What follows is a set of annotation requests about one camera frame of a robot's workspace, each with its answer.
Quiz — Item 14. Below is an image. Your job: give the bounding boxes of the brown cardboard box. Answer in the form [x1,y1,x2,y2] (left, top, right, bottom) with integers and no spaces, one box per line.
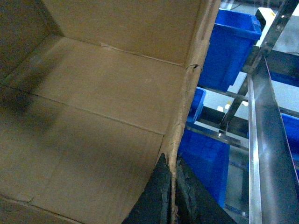
[0,0,220,224]

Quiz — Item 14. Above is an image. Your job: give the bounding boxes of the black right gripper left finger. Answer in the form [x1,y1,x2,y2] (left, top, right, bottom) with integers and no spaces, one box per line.
[122,153,171,224]

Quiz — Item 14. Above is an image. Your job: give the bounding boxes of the blue bin lower shelf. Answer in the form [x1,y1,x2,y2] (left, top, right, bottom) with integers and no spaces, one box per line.
[178,129,230,208]

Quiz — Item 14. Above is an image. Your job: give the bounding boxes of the blue bin middle shelf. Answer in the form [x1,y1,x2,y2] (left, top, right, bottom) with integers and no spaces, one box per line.
[187,87,206,123]

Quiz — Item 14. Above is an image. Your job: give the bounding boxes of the blue bin upper shelf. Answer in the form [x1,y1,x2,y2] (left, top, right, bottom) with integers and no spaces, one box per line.
[199,9,262,91]

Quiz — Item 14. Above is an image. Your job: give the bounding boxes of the stainless steel shelf frame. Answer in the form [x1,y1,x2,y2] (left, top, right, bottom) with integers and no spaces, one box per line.
[187,0,299,224]

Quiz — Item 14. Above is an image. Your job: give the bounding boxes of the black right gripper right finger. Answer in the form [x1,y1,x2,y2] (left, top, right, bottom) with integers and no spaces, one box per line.
[176,157,235,224]

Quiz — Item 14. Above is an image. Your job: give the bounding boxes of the blue bin shelf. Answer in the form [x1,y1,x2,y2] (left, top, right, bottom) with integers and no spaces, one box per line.
[187,87,206,123]
[178,129,230,208]
[199,9,262,91]

